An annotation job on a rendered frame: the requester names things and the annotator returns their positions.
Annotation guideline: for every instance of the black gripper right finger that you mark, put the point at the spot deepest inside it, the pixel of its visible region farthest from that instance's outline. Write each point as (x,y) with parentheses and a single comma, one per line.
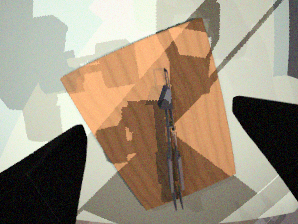
(273,126)

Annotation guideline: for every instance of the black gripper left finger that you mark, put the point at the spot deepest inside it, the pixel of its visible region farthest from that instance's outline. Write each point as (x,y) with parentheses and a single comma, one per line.
(45,187)

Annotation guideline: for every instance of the light brown wooden board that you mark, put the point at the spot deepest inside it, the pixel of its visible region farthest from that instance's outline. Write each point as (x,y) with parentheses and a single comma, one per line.
(117,97)

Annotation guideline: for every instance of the grey metal roasting tin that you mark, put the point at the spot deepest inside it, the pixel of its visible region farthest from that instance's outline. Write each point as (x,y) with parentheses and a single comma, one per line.
(293,41)

